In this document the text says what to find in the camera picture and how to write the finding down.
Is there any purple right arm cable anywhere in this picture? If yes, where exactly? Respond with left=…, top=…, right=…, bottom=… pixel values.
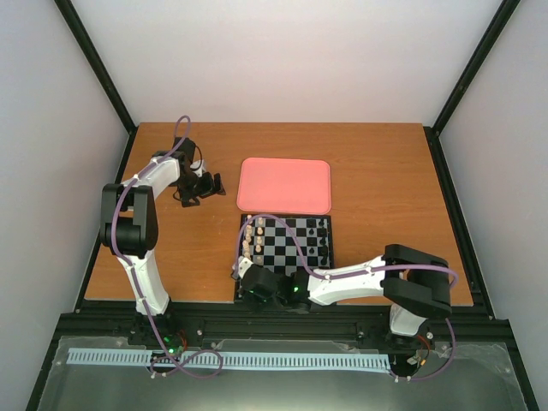
left=233, top=212, right=460, bottom=382

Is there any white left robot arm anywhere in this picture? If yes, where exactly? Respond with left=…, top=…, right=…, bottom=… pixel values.
left=99, top=137, right=225, bottom=345

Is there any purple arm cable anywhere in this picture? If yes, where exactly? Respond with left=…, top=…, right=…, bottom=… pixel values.
left=233, top=212, right=460, bottom=382
left=110, top=114, right=223, bottom=380

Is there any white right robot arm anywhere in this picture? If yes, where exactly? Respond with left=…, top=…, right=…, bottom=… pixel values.
left=232, top=244, right=458, bottom=337

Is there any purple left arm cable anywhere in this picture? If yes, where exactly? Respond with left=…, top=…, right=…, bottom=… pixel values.
left=110, top=114, right=223, bottom=380

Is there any pink plastic tray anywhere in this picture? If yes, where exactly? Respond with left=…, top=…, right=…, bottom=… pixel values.
left=236, top=158, right=331, bottom=215

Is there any black frame post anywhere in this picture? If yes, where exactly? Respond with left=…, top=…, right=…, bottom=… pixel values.
left=432, top=0, right=521, bottom=137
left=54, top=0, right=137, bottom=134

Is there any black aluminium frame base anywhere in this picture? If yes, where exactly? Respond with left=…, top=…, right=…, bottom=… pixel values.
left=27, top=122, right=538, bottom=410

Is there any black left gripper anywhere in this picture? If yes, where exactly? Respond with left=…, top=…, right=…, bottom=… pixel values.
left=174, top=172, right=225, bottom=207

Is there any light blue slotted cable duct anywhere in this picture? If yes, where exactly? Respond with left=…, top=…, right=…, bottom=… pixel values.
left=66, top=348, right=390, bottom=373

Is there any black white chessboard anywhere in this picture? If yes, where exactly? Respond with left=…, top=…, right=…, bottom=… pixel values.
left=233, top=213, right=337, bottom=305

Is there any right black frame post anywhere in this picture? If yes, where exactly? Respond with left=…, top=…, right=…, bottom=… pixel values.
left=432, top=0, right=521, bottom=137

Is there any left black frame post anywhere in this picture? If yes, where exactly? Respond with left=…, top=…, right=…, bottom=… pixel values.
left=54, top=0, right=137, bottom=134

